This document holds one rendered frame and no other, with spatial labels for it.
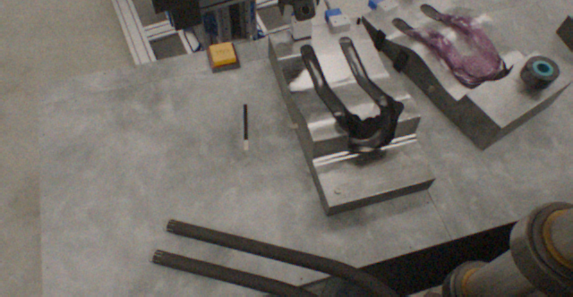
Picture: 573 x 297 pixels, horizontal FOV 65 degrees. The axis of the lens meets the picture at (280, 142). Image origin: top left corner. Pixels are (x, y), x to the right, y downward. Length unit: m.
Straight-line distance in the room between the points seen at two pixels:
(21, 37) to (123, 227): 1.83
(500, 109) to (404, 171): 0.28
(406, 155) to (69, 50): 1.94
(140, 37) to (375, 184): 1.49
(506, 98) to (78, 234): 1.04
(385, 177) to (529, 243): 0.52
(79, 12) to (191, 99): 1.63
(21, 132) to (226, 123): 1.38
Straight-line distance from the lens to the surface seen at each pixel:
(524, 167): 1.27
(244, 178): 1.09
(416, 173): 1.08
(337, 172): 1.04
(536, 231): 0.60
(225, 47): 1.28
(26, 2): 2.96
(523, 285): 0.69
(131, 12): 2.37
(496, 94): 1.22
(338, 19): 1.25
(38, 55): 2.65
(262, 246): 0.94
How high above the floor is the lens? 1.78
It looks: 59 degrees down
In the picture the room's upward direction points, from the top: 3 degrees clockwise
